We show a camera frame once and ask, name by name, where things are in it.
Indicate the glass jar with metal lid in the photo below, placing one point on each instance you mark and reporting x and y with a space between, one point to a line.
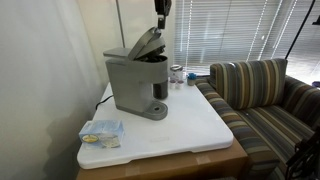
176 71

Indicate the blue spiky ball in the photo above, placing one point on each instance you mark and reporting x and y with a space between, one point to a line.
192 76

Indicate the thin metal pole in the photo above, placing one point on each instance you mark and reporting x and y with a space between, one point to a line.
120 23

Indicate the small grey cup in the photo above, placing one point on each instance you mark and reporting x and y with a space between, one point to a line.
191 82

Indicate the striped fabric sofa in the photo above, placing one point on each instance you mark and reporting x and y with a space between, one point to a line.
253 86

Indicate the black tripod pole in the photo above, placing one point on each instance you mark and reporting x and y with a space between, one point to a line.
298 31

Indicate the coffee pod with red foil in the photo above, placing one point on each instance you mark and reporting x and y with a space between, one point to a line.
172 84
180 84

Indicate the white window blinds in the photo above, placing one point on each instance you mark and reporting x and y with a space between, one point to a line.
233 30

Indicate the grey coffee machine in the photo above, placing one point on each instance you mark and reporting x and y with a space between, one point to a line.
133 80

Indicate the blue and yellow packet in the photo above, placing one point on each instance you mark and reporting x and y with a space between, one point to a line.
101 133

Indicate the brown cardboard box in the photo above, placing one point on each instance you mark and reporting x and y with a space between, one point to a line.
173 165

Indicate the black metal stand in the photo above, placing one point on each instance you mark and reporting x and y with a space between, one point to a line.
305 156

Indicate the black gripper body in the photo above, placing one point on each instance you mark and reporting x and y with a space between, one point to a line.
163 6

